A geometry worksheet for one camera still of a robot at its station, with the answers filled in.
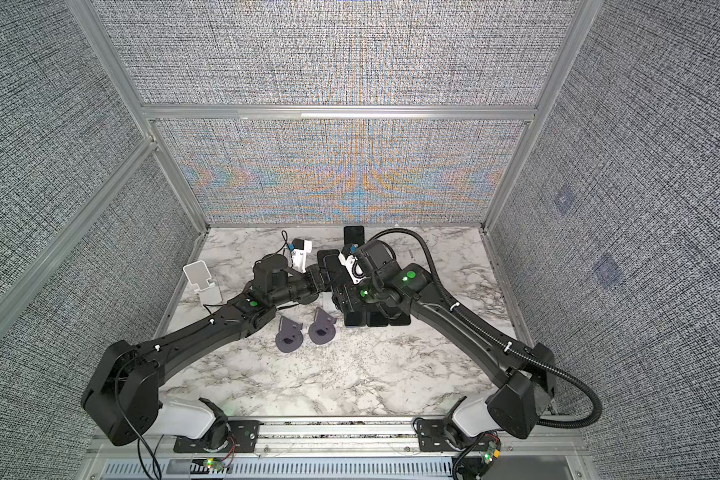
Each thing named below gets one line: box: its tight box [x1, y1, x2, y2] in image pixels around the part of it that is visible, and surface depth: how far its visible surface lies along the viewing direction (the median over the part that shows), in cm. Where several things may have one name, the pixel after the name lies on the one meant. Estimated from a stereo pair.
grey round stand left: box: [275, 316, 303, 352], surface depth 90 cm
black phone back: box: [344, 226, 365, 245], surface depth 100 cm
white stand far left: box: [182, 260, 222, 306], surface depth 97 cm
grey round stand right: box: [308, 307, 337, 345], surface depth 92 cm
